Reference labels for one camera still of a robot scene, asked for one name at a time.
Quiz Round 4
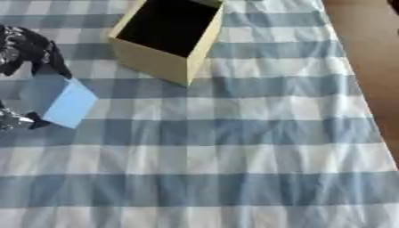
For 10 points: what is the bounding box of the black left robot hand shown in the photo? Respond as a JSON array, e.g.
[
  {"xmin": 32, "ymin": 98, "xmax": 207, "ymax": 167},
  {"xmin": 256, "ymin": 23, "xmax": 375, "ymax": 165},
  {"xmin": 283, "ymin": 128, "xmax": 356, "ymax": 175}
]
[{"xmin": 0, "ymin": 24, "xmax": 74, "ymax": 133}]

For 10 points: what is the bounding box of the light blue rectangular block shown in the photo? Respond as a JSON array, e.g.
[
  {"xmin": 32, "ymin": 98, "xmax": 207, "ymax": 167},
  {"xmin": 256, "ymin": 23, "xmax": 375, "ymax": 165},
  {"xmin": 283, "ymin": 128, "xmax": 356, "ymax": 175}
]
[{"xmin": 19, "ymin": 74, "xmax": 100, "ymax": 130}]

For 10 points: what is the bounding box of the tan cardboard box black inside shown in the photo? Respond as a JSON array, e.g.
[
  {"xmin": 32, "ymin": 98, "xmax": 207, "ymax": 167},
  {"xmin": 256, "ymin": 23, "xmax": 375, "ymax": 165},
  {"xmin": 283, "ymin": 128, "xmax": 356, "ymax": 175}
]
[{"xmin": 106, "ymin": 0, "xmax": 226, "ymax": 87}]

